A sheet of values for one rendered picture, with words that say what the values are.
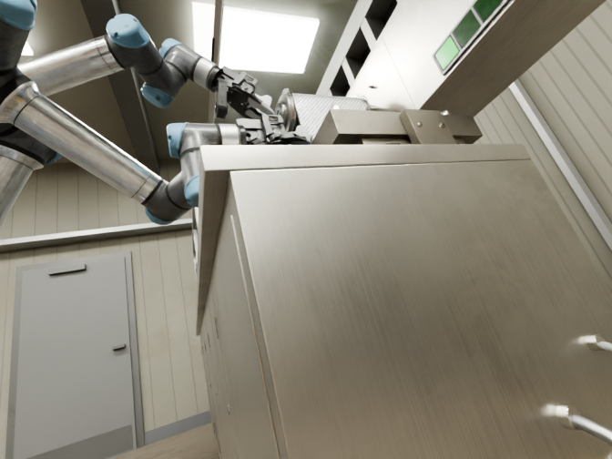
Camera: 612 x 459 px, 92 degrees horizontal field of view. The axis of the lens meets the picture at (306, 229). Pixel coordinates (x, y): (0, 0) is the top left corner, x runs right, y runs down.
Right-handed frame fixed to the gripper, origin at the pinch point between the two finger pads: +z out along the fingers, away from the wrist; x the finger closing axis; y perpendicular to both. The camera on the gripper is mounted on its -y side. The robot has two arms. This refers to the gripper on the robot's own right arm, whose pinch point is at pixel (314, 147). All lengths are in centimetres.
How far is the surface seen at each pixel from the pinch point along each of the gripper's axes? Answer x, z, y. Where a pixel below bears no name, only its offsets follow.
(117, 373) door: 347, -113, -33
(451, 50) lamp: -25.2, 29.3, 8.7
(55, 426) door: 350, -168, -66
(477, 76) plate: -22.2, 39.8, 4.8
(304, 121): -0.2, -0.8, 8.3
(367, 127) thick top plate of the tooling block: -19.9, 0.5, -10.6
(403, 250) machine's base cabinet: -26.0, -7.5, -37.3
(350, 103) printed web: -0.2, 16.6, 15.9
